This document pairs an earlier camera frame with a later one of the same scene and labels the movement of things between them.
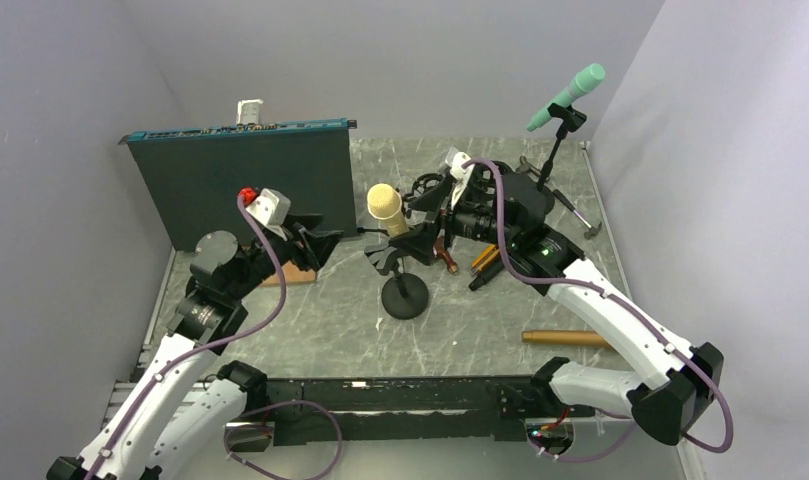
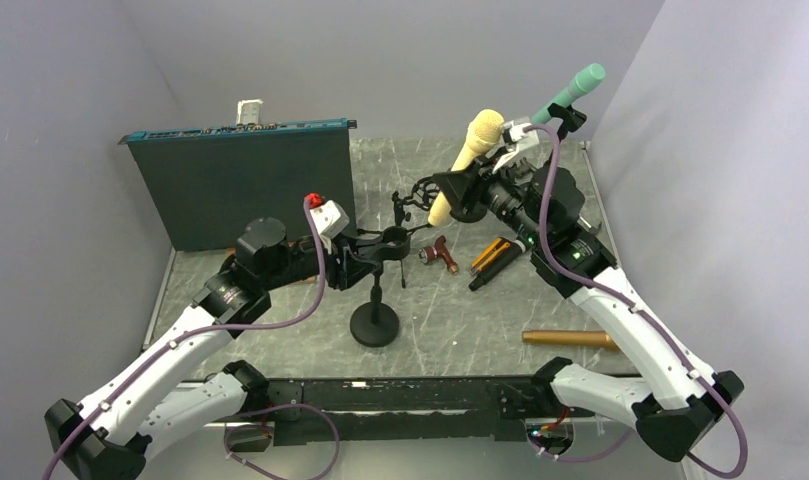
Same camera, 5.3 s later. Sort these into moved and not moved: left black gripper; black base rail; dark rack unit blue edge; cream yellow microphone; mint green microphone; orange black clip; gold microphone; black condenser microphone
Moved: cream yellow microphone; left black gripper
Not moved: black condenser microphone; gold microphone; dark rack unit blue edge; mint green microphone; orange black clip; black base rail
